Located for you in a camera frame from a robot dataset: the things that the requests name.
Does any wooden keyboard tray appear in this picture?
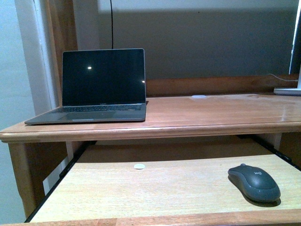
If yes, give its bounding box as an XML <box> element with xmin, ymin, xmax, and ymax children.
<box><xmin>30</xmin><ymin>136</ymin><xmax>301</xmax><ymax>226</ymax></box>

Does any dark grey computer mouse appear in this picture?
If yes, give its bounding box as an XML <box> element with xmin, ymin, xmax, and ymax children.
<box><xmin>228</xmin><ymin>163</ymin><xmax>281</xmax><ymax>203</ymax></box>

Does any white round desk pad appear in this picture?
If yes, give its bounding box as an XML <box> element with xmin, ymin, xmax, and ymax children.
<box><xmin>191</xmin><ymin>95</ymin><xmax>206</xmax><ymax>99</ymax></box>

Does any white round sticker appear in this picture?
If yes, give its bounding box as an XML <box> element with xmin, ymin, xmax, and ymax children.
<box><xmin>134</xmin><ymin>163</ymin><xmax>145</xmax><ymax>170</ymax></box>

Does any grey laptop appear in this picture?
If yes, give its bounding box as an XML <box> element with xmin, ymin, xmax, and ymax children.
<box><xmin>25</xmin><ymin>48</ymin><xmax>147</xmax><ymax>125</ymax></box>

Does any wooden desk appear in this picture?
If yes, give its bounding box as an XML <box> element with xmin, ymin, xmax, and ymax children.
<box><xmin>0</xmin><ymin>0</ymin><xmax>301</xmax><ymax>218</ymax></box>

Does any black power cable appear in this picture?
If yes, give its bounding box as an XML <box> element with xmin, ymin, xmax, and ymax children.
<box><xmin>110</xmin><ymin>0</ymin><xmax>114</xmax><ymax>50</ymax></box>

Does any white charger cable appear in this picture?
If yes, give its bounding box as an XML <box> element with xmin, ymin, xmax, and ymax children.
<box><xmin>268</xmin><ymin>73</ymin><xmax>299</xmax><ymax>82</ymax></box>

